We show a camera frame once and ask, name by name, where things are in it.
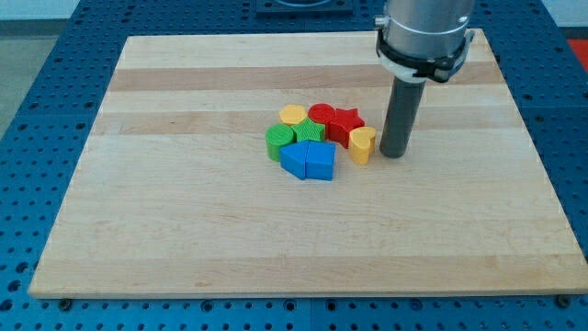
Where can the red star block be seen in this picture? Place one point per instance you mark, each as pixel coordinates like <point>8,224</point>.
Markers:
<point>343,122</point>

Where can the wooden board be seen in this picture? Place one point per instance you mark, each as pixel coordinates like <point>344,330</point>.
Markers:
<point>173,195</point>

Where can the red cylinder block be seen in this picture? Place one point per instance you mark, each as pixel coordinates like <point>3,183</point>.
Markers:
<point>321,113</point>

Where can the yellow hexagon block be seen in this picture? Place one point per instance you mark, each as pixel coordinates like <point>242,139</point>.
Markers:
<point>292,114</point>

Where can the green cylinder block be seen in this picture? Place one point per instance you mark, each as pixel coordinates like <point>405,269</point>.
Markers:
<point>278,136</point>

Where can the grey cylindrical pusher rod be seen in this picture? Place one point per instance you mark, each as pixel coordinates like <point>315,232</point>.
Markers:
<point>405,99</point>

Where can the green star block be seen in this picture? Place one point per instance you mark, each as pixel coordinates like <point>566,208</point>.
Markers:
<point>309,130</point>

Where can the blue triangle block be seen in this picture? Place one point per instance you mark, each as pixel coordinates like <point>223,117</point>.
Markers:
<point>293,159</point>

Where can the yellow heart block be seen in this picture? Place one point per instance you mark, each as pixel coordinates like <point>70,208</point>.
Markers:
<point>361,144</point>

